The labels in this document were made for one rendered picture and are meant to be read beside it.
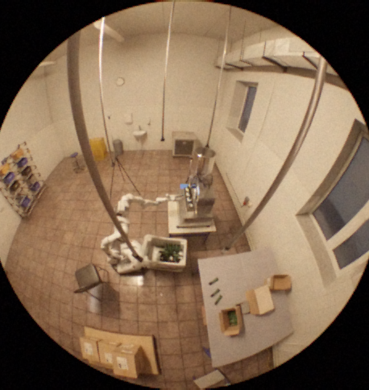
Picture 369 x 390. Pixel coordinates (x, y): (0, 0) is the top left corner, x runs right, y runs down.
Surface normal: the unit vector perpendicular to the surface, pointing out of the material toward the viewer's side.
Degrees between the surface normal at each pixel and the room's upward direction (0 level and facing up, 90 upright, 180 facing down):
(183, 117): 90
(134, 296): 0
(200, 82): 90
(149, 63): 90
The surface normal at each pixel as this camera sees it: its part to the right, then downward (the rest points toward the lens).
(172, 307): 0.09, -0.69
